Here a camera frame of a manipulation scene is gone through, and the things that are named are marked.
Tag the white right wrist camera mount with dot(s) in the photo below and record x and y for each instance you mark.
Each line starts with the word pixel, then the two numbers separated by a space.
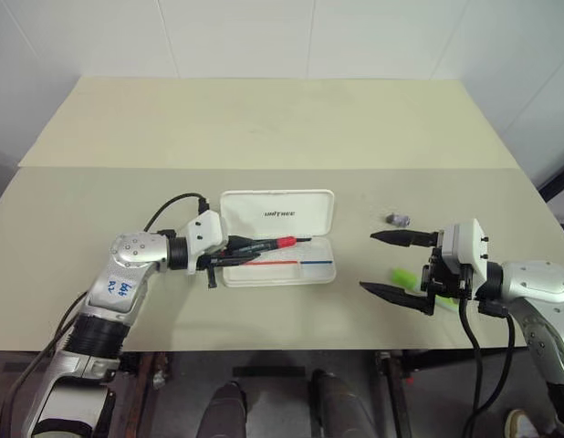
pixel 469 246

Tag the white shoe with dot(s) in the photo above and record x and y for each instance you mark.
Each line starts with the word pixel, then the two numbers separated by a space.
pixel 521 424

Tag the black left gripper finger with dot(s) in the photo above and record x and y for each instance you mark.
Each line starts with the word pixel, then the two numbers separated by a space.
pixel 245 242
pixel 232 261

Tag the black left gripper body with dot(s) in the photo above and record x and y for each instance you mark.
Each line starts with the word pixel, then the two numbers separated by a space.
pixel 208 261

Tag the red and black marker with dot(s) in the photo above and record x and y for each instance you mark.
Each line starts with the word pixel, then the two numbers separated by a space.
pixel 285 241

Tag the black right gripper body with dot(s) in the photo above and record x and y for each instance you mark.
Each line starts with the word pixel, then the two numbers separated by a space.
pixel 446 279

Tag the black frame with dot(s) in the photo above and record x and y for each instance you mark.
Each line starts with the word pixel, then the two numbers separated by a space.
pixel 560 182

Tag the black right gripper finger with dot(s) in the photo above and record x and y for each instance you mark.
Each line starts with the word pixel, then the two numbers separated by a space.
pixel 400 237
pixel 391 294

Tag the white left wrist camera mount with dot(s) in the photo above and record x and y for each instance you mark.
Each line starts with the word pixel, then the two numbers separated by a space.
pixel 205 232

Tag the white plastic pencil case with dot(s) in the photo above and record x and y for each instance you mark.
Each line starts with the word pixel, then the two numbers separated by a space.
pixel 282 214

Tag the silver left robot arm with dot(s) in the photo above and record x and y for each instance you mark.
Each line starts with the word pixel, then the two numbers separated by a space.
pixel 131 251

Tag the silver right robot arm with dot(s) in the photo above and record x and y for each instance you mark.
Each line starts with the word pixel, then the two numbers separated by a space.
pixel 537 292

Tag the dark rounded shape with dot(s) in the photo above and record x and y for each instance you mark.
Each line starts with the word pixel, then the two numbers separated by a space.
pixel 339 406
pixel 227 410

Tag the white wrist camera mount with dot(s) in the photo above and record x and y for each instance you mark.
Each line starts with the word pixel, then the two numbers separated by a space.
pixel 205 232
pixel 469 246

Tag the small grey purple cap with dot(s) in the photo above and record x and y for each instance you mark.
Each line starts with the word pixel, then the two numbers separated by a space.
pixel 397 220

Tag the green marker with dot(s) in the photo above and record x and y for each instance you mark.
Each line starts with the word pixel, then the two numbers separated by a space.
pixel 403 276

